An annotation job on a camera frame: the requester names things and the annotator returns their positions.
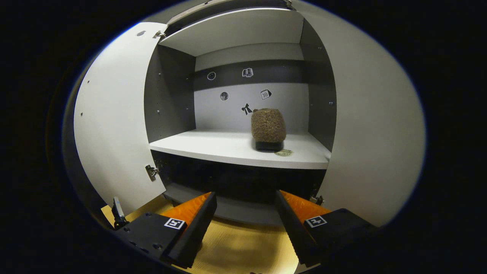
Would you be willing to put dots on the white shoe cabinet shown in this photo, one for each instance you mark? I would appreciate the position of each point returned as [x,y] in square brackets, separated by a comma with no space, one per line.
[281,102]

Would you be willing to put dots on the brown fuzzy shoe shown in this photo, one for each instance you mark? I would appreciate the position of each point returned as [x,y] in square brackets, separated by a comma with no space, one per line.
[268,125]

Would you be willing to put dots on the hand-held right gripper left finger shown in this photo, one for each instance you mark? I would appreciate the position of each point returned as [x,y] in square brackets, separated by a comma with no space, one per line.
[198,228]

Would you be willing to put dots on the white shoe cabinet door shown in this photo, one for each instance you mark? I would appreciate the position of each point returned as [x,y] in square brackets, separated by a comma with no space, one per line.
[373,133]
[114,114]

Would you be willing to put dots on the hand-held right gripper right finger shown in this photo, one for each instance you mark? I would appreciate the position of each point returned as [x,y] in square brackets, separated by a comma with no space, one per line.
[291,228]

